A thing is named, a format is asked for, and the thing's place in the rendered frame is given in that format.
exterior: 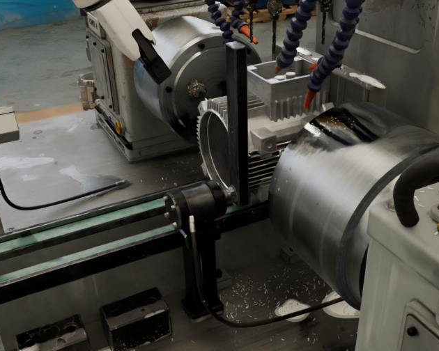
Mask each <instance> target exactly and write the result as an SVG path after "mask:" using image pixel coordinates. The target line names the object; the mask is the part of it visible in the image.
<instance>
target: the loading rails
mask: <svg viewBox="0 0 439 351"><path fill-rule="evenodd" d="M207 180H210V177H207V178H202V179H199V180H195V181H192V182H187V183H185V184H181V185H177V186H174V187H170V188H166V189H162V190H159V191H156V192H151V193H149V194H144V195H141V196H137V197H134V198H129V199H126V200H123V201H119V202H116V203H111V204H109V205H104V206H101V207H98V208H93V209H90V210H86V211H83V212H78V213H75V214H71V215H68V216H65V217H61V218H58V219H53V220H50V221H46V222H43V223H40V224H35V225H32V226H27V227H25V228H21V229H17V230H14V231H10V232H7V233H2V234H0V337H1V340H2V343H3V347H4V350H5V351H10V350H14V349H16V348H17V347H16V343H15V338H14V337H15V335H17V334H21V333H23V332H27V331H29V330H32V329H35V328H37V327H41V326H43V325H47V324H51V323H53V322H56V321H59V320H61V319H64V318H67V317H70V316H72V315H76V314H80V316H81V319H82V322H83V323H84V325H85V324H87V323H90V322H93V321H95V320H99V319H100V312H99V308H100V307H101V306H103V305H105V304H108V303H110V302H114V301H116V300H119V299H124V298H126V297H129V296H131V295H134V294H137V293H140V292H143V291H145V290H149V289H151V288H154V287H157V288H158V290H159V291H160V293H161V294H162V296H163V297H164V296H167V295H170V294H172V293H176V292H178V291H181V290H184V289H186V285H185V269H184V261H183V245H182V243H181V241H180V240H179V239H178V238H177V236H176V235H175V229H174V227H173V226H172V224H171V222H170V221H169V218H168V217H167V218H166V217H165V213H167V211H166V208H165V202H164V200H163V197H164V196H165V195H166V193H167V192H169V191H172V190H175V189H179V190H182V189H186V188H189V187H193V186H196V185H201V183H202V182H205V181H207ZM215 221H216V222H217V223H218V224H219V225H220V226H221V238H220V240H217V241H215V255H216V269H217V290H221V289H223V288H227V287H229V286H231V285H232V280H231V276H230V275H229V274H230V273H232V272H235V271H238V270H241V269H244V268H246V267H249V266H252V265H255V264H258V263H261V262H263V261H266V260H270V259H271V258H275V257H278V256H281V257H282V258H283V259H284V260H285V261H286V262H287V263H288V264H289V265H290V264H293V263H296V262H298V261H301V260H302V259H301V257H299V255H297V254H296V252H294V250H292V249H291V248H290V247H289V246H288V245H287V244H286V243H285V242H284V241H283V240H282V239H281V238H280V237H279V236H278V234H277V233H276V232H275V230H274V228H273V227H272V224H271V221H270V217H269V213H268V200H265V202H262V203H258V204H256V205H252V206H249V207H248V206H247V205H245V206H242V207H238V206H237V205H233V204H232V203H230V204H229V203H227V211H226V214H225V215H224V216H223V217H220V218H216V219H215Z"/></svg>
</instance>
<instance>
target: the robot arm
mask: <svg viewBox="0 0 439 351"><path fill-rule="evenodd" d="M72 1H73V2H74V4H75V5H76V7H78V8H82V9H83V11H84V12H92V13H93V14H94V15H95V17H96V19H97V20H98V21H99V23H100V24H101V25H102V27H103V29H104V30H105V31H106V32H107V34H108V35H109V37H110V38H111V39H112V41H113V42H114V44H115V45H116V46H117V47H118V49H119V50H120V51H121V52H123V53H124V54H125V55H126V56H127V57H128V58H130V59H131V60H133V61H138V59H139V61H140V62H141V63H142V64H143V65H142V66H143V67H144V69H145V70H146V72H147V73H148V74H149V75H150V77H151V78H152V80H153V81H154V82H155V83H156V84H158V85H160V84H161V83H162V82H163V81H164V80H165V79H167V78H168V77H169V76H171V74H172V72H171V71H170V69H169V68H168V66H167V64H166V63H165V62H164V61H163V59H162V58H161V56H160V55H158V53H157V52H156V51H155V49H154V47H153V46H152V44H153V45H156V43H157V40H156V39H155V37H154V36H153V34H152V33H151V31H150V29H149V28H148V27H147V26H146V24H145V22H144V21H143V19H142V18H141V17H140V15H139V14H138V12H137V11H136V10H135V9H134V7H133V5H132V4H131V3H130V1H129V0H72Z"/></svg>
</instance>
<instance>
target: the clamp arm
mask: <svg viewBox="0 0 439 351"><path fill-rule="evenodd" d="M225 47H226V91H227V113H228V136H229V179H230V186H229V187H228V188H227V189H232V190H230V192H231V195H232V194H235V193H236V196H232V198H231V200H232V201H233V202H234V203H235V204H236V205H237V206H238V207H242V206H245V205H248V204H249V163H251V156H250V155H249V154H248V103H247V65H248V64H249V55H247V46H246V45H244V44H242V43H240V42H238V41H235V42H228V43H226V44H225ZM233 189H234V190H235V191H234V190H233ZM234 199H235V200H234Z"/></svg>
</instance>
